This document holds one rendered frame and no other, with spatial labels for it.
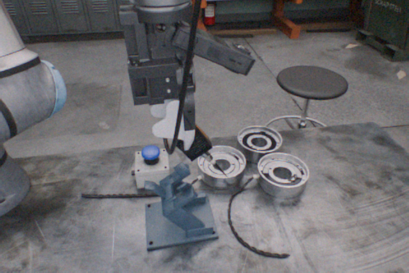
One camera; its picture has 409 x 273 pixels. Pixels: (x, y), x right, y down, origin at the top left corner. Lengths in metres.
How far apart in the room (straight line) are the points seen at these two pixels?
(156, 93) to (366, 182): 0.53
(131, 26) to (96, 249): 0.39
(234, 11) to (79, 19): 1.98
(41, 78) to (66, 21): 3.29
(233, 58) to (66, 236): 0.44
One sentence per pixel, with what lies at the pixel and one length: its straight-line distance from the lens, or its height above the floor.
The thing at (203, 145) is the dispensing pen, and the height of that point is 0.99.
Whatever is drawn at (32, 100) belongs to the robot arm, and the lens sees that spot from 0.70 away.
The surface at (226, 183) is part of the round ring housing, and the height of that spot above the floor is 0.82.
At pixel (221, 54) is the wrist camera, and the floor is 1.14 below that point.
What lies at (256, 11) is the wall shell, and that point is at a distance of 4.61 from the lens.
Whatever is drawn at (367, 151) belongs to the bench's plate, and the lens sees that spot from 0.87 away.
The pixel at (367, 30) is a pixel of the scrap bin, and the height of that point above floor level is 0.13.
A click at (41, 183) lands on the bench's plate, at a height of 0.80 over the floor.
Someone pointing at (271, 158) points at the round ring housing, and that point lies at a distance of 0.72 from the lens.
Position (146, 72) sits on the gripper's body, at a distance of 0.39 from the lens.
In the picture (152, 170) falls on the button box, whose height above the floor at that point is 0.84.
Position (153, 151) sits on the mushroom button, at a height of 0.87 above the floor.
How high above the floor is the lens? 1.29
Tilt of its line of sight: 34 degrees down
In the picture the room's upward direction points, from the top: straight up
